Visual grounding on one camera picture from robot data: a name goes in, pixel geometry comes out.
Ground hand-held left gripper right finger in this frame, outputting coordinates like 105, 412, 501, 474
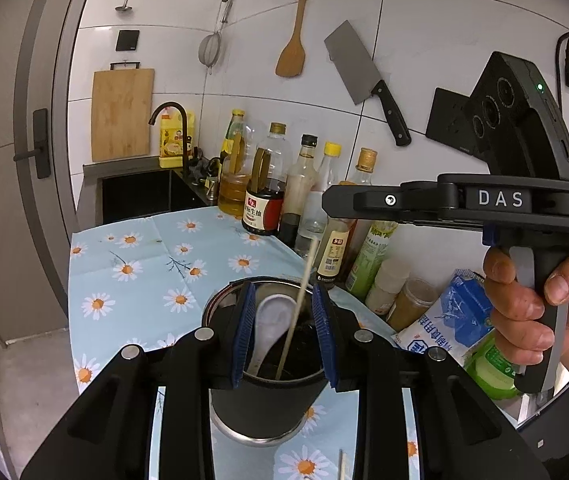
311, 284, 550, 480

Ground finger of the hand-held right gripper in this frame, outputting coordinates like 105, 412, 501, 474
321, 175, 462, 226

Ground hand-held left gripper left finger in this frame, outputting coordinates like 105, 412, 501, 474
19, 280, 258, 480

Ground black utensil holder cup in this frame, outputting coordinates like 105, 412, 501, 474
202, 275, 330, 446

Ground white ceramic spoon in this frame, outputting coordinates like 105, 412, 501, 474
248, 294, 298, 377

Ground clear bottle yellow cap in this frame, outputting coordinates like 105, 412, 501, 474
294, 141, 343, 261

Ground gold cap seasoning bottle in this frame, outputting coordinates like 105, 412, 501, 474
313, 147, 379, 289

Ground green label bottle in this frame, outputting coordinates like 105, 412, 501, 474
345, 220, 399, 302

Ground black cap dark vinegar bottle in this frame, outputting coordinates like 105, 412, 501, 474
278, 134, 320, 257

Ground white seasoning jar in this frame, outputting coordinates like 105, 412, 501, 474
364, 257, 411, 317

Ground brown spice jar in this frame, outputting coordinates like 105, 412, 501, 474
387, 277, 441, 334

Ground red label soy sauce bottle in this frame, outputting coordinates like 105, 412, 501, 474
242, 122, 290, 237

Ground blue white salt bag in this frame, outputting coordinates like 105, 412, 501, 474
391, 269, 496, 367

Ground yellow cap oil bottle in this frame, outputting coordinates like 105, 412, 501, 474
218, 109, 260, 218

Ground daisy print tablecloth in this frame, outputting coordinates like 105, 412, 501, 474
67, 205, 420, 480

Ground wooden spatula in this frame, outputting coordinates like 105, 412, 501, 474
275, 0, 315, 79

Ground green lidded jar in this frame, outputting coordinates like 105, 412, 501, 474
463, 332, 523, 402

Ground black kitchen sink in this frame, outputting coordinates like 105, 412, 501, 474
99, 167, 218, 224

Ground black curved faucet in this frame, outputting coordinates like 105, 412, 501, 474
148, 101, 191, 181

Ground yellow detergent bottle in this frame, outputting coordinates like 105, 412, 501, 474
159, 110, 196, 169

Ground metal mesh strainer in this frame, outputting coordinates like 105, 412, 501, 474
198, 0, 236, 69

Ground bamboo cutting board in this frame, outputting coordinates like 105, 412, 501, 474
90, 61, 156, 163

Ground black wall socket panel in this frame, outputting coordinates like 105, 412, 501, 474
425, 87, 486, 156

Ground steel cleaver black handle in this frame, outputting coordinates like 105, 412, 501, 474
323, 20, 412, 148

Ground black door handle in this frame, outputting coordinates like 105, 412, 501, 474
12, 108, 50, 180

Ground black wall switch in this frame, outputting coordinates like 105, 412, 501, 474
115, 29, 140, 52

